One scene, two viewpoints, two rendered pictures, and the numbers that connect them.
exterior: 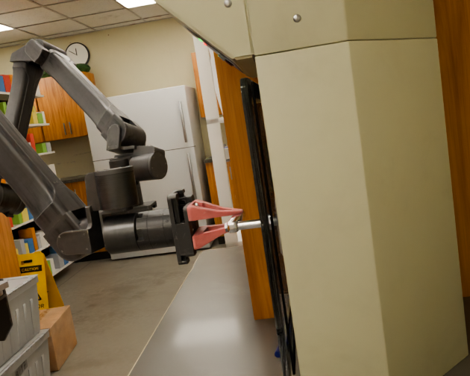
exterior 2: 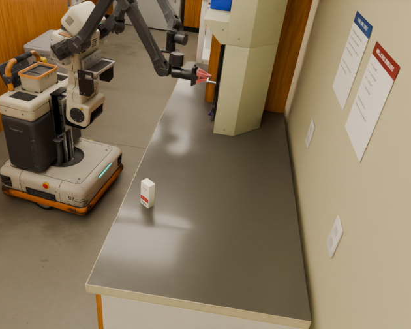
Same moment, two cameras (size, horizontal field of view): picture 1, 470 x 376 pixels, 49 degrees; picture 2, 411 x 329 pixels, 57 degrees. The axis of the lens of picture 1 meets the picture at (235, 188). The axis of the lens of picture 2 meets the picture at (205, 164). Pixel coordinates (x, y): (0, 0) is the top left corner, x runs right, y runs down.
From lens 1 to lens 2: 1.28 m
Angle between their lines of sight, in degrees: 28
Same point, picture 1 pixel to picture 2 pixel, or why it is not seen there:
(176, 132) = not seen: outside the picture
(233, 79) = not seen: hidden behind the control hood
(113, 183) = (178, 59)
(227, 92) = not seen: hidden behind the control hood
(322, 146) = (235, 71)
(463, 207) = (279, 84)
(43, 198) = (155, 56)
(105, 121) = (168, 15)
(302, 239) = (224, 91)
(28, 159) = (152, 42)
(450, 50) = (292, 34)
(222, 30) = (219, 36)
